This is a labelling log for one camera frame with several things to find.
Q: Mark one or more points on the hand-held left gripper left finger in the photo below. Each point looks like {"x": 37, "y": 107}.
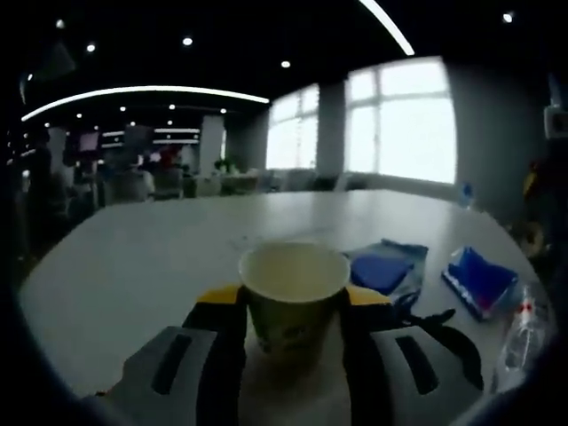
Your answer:
{"x": 186, "y": 368}

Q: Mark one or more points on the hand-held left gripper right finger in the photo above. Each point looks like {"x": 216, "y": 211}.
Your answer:
{"x": 390, "y": 377}

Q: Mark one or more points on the clear pouch with blue pad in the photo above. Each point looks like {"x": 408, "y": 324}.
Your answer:
{"x": 381, "y": 270}

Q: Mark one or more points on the blue plastic packet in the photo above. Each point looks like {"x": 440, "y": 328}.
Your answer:
{"x": 479, "y": 279}

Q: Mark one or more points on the clear plastic bottle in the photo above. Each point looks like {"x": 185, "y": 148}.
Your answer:
{"x": 519, "y": 341}

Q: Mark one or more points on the white paper cup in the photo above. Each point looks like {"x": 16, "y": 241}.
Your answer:
{"x": 293, "y": 275}

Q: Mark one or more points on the white table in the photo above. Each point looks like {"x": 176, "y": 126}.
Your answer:
{"x": 155, "y": 248}

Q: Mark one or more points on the small blue-capped bottle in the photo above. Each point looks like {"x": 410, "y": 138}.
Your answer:
{"x": 466, "y": 197}

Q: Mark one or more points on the green potted plant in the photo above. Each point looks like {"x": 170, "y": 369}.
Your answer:
{"x": 226, "y": 165}

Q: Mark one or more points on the curved ceiling light strip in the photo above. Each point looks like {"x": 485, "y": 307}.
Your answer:
{"x": 146, "y": 89}

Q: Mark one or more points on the straight ceiling light strip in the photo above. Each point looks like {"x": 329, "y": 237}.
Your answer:
{"x": 390, "y": 24}

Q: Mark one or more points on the grey wall screen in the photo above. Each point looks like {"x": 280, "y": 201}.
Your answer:
{"x": 139, "y": 136}

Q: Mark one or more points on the pink wall screen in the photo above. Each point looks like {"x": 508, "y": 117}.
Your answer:
{"x": 89, "y": 141}

